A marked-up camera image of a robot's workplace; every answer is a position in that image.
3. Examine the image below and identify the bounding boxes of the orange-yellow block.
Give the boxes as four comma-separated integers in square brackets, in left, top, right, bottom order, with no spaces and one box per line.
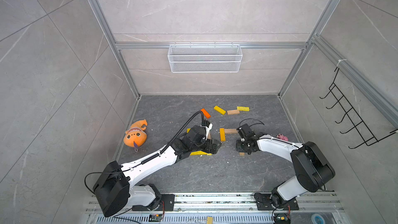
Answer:
[219,128,226,142]

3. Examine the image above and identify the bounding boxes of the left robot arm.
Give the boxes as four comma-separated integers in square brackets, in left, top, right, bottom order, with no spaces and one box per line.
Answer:
[89,111,221,217]

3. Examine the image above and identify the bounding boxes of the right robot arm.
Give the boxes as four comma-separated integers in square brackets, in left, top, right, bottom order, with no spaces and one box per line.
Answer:
[236,124,336,209]

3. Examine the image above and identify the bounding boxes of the orange block upper centre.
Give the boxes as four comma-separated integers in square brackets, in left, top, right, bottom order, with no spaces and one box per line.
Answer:
[201,108,211,119]

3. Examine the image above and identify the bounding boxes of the pink pig toy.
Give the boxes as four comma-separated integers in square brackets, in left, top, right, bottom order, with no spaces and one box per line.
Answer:
[276,134,289,142]

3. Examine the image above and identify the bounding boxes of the yellow-green block top right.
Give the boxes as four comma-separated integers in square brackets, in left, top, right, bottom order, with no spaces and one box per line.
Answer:
[237,106,250,112]

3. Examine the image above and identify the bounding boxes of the tan block top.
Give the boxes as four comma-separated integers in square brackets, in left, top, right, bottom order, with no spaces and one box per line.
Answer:
[227,110,240,115]

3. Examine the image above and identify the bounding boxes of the yellow block top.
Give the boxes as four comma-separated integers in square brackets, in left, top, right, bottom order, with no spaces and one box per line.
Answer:
[214,106,226,115]

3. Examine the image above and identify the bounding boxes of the orange plush toy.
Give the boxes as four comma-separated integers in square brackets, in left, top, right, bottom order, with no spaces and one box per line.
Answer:
[123,119,148,152]

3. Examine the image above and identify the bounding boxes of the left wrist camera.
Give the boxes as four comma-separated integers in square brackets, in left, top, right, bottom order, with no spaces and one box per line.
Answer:
[204,122,212,138]

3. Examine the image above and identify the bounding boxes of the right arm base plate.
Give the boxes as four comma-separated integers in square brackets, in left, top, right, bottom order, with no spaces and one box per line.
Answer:
[254,192,299,211]

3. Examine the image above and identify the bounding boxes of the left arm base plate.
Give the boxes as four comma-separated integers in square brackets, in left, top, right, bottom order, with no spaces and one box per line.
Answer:
[132,194,175,211]

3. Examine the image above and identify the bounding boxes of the aluminium rail frame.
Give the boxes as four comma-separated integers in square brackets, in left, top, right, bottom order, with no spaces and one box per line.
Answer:
[78,191,350,224]

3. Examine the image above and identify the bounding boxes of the white wire mesh basket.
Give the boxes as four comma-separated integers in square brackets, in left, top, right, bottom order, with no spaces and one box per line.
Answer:
[167,44,243,73]

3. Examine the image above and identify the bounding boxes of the black wire hook rack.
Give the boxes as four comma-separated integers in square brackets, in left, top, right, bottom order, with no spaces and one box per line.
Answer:
[319,68,398,149]

